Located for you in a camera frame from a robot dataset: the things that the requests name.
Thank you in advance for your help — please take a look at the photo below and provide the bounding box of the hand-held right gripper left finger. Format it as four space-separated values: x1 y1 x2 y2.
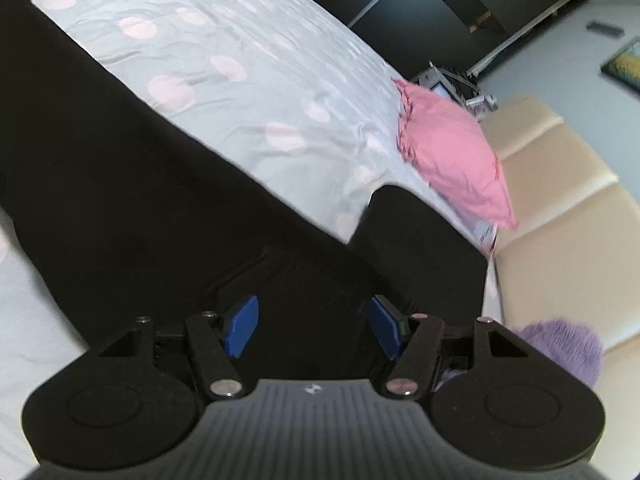
100 295 260 402

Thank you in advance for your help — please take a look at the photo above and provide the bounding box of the white nightstand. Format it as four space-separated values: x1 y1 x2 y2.
415 60 501 121

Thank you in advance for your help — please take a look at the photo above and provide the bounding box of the cream padded headboard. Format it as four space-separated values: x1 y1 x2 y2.
480 92 640 480

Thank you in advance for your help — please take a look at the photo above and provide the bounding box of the polka dot bed sheet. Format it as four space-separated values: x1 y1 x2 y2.
0 0 501 480

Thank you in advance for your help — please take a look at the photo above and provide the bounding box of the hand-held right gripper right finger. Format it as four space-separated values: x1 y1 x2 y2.
370 295 531 402

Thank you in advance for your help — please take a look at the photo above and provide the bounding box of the pink pillow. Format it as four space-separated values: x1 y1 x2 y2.
392 79 520 231

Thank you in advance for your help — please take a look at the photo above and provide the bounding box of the large black garment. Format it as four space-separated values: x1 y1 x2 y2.
0 0 401 396

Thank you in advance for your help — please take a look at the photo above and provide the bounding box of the purple fluffy cloth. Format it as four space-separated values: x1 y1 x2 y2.
440 319 605 392

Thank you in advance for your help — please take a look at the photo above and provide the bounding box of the white pillow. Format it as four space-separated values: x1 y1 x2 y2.
472 220 499 256

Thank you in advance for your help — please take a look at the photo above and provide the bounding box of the framed wall painting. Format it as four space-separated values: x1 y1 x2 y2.
600 35 640 92

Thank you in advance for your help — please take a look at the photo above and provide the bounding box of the dark sliding door wardrobe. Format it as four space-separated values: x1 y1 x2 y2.
280 0 586 81

